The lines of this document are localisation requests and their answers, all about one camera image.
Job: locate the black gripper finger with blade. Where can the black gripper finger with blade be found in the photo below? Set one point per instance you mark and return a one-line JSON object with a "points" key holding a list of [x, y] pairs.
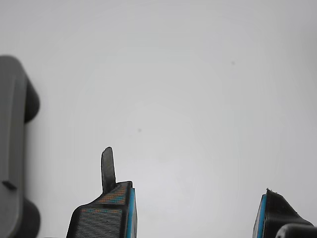
{"points": [[104, 220]]}

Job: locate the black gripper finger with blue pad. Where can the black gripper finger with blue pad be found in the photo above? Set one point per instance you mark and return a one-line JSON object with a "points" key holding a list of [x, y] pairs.
{"points": [[275, 213]]}

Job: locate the gray frame holder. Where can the gray frame holder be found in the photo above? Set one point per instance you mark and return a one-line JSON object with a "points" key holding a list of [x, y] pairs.
{"points": [[12, 111]]}

